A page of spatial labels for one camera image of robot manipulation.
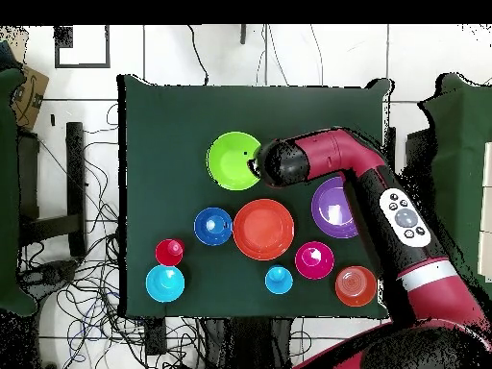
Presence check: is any dark green tablecloth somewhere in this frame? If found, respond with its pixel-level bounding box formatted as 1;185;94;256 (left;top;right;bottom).
116;73;393;320

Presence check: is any grey machine base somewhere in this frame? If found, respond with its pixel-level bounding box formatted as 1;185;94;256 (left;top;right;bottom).
18;259;80;297

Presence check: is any purple bowl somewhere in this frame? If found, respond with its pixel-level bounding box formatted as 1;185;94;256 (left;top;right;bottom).
310;175;361;240

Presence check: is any magenta bowl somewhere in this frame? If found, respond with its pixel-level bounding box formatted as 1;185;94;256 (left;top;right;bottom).
294;240;335;281

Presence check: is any cardboard box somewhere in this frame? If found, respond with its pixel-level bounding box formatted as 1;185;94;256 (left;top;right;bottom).
11;64;50;132

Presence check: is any black metal stand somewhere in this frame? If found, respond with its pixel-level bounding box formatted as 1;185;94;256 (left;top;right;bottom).
16;121;87;258
381;126;437;216

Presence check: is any black box on floor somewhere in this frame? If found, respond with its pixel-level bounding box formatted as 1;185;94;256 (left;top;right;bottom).
144;316;167;357

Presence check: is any light blue cup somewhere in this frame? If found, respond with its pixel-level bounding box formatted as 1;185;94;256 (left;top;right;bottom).
263;263;294;296

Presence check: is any large green bowl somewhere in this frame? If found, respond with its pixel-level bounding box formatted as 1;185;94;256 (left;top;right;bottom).
206;131;263;192

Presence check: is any wide orange bowl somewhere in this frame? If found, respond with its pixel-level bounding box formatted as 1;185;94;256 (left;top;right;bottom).
232;198;296;261

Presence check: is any dark blue bowl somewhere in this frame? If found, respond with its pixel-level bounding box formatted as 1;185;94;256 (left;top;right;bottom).
192;207;234;247

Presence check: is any tangle of black cables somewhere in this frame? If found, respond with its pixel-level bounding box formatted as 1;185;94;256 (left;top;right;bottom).
16;103;216;369

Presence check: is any red cup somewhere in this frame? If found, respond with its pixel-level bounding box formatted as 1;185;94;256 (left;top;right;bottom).
154;238;185;267

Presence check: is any green cloth side table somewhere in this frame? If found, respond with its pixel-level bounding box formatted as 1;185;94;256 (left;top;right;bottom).
416;72;492;301
0;67;38;316

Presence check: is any deep orange bowl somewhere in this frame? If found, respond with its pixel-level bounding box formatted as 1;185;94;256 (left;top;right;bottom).
334;265;379;308

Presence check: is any black cable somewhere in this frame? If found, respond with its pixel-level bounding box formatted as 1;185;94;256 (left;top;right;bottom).
186;25;209;86

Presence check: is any black square frame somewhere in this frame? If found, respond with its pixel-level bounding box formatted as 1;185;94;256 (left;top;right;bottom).
54;25;111;69

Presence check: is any light blue bowl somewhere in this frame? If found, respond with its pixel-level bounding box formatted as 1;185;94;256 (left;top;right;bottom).
144;264;186;304

